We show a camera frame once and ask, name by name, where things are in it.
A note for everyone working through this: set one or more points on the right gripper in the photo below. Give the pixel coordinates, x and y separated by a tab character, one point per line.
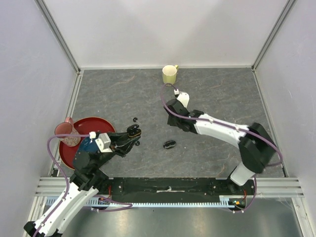
170	122

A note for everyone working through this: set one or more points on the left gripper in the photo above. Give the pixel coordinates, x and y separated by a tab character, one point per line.
121	143

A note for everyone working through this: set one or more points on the black glossy charging case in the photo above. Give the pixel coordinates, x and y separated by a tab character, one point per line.
134	131

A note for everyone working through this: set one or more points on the black marbled charging case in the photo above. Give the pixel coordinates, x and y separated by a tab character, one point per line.
169	144

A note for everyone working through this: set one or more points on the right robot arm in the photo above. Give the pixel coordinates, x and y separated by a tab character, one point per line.
255	146

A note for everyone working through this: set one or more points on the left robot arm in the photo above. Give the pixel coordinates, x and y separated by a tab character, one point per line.
80	187

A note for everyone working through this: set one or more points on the blue plate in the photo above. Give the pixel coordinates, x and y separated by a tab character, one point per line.
88	145

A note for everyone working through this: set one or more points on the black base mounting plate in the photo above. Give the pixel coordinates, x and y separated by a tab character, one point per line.
214	186

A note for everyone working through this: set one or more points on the red round tray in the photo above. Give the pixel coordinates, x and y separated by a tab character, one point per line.
83	126

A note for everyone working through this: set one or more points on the pink floral mug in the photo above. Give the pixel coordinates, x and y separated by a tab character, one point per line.
65	130

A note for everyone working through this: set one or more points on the yellow-green mug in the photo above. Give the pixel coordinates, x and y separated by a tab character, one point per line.
169	74

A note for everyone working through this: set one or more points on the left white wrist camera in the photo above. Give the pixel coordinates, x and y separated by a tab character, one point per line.
103	143

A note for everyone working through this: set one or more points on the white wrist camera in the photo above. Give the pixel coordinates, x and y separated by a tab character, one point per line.
184	98
103	143

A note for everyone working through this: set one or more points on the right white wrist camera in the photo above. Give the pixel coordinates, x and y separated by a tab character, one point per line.
184	98

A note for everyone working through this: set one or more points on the slotted cable duct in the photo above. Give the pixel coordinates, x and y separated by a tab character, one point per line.
224	202

